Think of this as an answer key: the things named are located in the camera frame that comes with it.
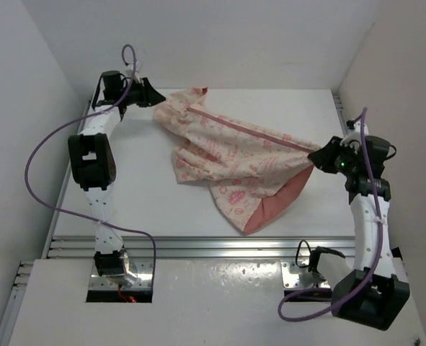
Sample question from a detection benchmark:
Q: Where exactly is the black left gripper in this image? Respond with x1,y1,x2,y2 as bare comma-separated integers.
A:
117,77,164,107

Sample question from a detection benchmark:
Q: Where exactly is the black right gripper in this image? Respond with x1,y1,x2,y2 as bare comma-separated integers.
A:
308,136,360,177

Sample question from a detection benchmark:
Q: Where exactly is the pink hooded kids jacket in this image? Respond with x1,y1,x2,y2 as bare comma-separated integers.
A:
153,88,320,235

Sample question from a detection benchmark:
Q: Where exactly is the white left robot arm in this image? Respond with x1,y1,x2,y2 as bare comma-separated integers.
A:
68,71,166,285

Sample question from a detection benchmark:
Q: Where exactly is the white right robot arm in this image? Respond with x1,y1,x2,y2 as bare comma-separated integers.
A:
308,136,410,331

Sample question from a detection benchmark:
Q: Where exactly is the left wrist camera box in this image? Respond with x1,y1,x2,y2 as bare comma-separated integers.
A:
124,60,141,83

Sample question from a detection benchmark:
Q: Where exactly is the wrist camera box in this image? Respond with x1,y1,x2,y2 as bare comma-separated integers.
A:
342,118,369,146
124,60,141,83

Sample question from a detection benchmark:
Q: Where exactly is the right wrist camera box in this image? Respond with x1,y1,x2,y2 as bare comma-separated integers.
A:
342,118,369,146

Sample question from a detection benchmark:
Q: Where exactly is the aluminium rail right side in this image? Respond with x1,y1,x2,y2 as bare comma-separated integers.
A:
333,95,355,136

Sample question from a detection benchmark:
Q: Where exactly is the aluminium rail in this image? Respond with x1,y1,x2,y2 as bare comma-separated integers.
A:
0,99,92,346
333,95,355,136

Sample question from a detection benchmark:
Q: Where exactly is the right metal arm base plate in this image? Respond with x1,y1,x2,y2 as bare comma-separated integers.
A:
280,259,330,290

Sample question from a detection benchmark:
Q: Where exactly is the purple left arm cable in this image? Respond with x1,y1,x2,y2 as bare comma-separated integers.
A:
24,43,158,289

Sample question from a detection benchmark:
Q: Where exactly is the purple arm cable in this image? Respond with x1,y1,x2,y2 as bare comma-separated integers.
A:
24,43,158,289
278,106,384,322

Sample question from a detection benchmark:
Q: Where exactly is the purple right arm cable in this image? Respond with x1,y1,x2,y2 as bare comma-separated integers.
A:
278,106,384,322

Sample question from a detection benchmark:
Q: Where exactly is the left metal arm base plate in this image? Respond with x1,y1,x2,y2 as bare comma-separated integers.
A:
88,258,153,292

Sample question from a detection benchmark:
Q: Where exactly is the aluminium rail front table edge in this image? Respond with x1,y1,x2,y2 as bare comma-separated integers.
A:
43,235,358,260

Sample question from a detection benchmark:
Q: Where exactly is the aluminium rail left side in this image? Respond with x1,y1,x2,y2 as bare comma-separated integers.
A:
0,99,92,346

